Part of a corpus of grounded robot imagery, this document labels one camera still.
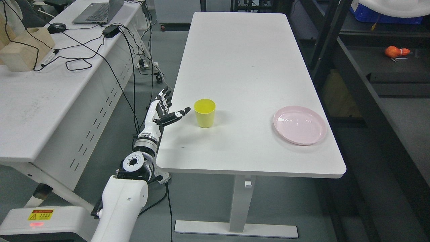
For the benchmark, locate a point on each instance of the pink plastic plate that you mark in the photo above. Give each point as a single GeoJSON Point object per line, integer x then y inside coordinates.
{"type": "Point", "coordinates": [299, 125]}

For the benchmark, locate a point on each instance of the orange toy on shelf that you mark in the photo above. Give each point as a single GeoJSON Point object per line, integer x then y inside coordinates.
{"type": "Point", "coordinates": [395, 53]}

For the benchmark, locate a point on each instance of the black computer mouse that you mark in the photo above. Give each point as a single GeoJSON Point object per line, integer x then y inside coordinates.
{"type": "Point", "coordinates": [56, 28]}

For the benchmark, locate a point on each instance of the grey laptop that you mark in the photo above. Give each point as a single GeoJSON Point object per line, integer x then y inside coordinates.
{"type": "Point", "coordinates": [99, 13]}

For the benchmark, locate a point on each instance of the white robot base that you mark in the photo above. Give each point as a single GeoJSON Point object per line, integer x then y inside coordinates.
{"type": "Point", "coordinates": [48, 224]}

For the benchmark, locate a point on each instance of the white standing desk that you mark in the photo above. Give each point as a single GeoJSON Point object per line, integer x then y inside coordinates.
{"type": "Point", "coordinates": [250, 65]}

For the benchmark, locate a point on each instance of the white power strip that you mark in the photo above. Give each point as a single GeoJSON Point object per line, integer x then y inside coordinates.
{"type": "Point", "coordinates": [142, 64]}

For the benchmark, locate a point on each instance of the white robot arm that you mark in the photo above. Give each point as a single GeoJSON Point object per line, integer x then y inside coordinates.
{"type": "Point", "coordinates": [126, 192]}

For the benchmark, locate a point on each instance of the white side desk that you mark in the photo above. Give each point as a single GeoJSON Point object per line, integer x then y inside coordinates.
{"type": "Point", "coordinates": [51, 120]}

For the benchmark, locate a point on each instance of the black white marker pen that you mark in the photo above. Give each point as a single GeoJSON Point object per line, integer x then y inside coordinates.
{"type": "Point", "coordinates": [49, 58]}

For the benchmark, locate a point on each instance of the wooden block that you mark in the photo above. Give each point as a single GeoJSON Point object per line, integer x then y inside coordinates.
{"type": "Point", "coordinates": [27, 49]}

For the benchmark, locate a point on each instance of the black power adapter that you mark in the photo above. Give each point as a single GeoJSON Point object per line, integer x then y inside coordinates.
{"type": "Point", "coordinates": [111, 31]}

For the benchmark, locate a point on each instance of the grey desk control box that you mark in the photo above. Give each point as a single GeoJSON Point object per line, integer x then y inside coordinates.
{"type": "Point", "coordinates": [160, 177]}

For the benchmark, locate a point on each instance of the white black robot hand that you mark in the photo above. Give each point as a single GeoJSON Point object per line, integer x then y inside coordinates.
{"type": "Point", "coordinates": [158, 115]}

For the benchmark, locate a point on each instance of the yellow plastic cup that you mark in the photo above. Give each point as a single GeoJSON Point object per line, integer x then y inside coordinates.
{"type": "Point", "coordinates": [205, 112]}

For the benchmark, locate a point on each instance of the black metal shelf left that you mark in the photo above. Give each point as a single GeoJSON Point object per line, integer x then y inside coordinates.
{"type": "Point", "coordinates": [379, 111]}

